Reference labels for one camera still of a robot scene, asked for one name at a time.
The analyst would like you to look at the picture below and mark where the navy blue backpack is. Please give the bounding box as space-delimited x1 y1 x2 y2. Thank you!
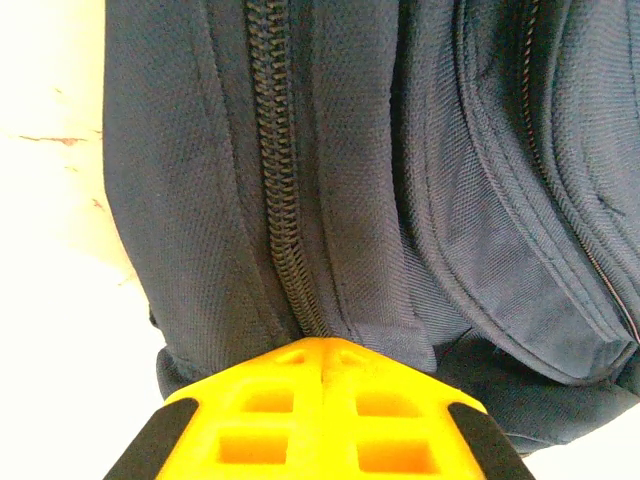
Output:
102 0 640 456

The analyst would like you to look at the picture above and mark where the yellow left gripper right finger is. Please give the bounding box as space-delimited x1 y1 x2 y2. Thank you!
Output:
323 338 537 480

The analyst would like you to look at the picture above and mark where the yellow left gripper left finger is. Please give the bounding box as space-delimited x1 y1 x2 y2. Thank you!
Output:
102 338 327 480

